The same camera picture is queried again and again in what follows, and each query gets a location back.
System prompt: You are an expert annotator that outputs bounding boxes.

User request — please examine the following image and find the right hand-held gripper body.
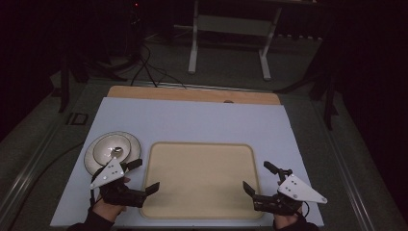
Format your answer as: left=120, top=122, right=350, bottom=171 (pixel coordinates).
left=252, top=168, right=328, bottom=217

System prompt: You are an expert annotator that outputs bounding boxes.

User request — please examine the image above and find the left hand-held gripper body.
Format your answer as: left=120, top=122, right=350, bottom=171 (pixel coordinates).
left=89, top=157, right=147, bottom=209

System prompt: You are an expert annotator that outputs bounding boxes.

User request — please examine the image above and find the white plate with dark rim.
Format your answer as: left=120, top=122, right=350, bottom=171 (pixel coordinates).
left=84, top=130, right=142, bottom=177

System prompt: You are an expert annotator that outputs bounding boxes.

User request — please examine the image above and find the white bowl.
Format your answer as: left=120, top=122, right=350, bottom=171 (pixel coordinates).
left=92, top=133, right=133, bottom=167

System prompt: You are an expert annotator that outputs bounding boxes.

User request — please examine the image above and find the person's right hand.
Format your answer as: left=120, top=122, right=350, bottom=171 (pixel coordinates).
left=272, top=205, right=304, bottom=231

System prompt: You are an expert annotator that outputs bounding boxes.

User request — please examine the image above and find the person's left hand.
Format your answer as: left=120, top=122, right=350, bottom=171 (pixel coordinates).
left=91, top=176, right=132, bottom=223

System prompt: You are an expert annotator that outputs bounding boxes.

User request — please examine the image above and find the beige tray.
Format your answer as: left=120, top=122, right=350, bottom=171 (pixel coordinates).
left=140, top=141, right=266, bottom=220

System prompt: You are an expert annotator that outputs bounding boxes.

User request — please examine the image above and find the black floor box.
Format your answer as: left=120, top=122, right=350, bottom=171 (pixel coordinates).
left=64, top=112, right=89, bottom=126

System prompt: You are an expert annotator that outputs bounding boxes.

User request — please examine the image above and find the pale blue board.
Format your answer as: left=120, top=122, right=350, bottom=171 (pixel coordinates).
left=49, top=96, right=325, bottom=228

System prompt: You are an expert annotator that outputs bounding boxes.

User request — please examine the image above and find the black stand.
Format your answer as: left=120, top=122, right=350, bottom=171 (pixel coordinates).
left=274, top=47, right=342, bottom=132

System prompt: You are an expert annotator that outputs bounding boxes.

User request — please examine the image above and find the white metal stand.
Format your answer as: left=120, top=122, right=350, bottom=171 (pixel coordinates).
left=187, top=0, right=284, bottom=82

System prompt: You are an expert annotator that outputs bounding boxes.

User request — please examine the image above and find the left hand-held gripper cable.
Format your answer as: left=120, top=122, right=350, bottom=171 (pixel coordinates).
left=89, top=167, right=105, bottom=207

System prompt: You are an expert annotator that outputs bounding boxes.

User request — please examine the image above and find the black floor cable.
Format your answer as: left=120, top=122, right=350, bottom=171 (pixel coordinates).
left=129, top=42, right=188, bottom=90

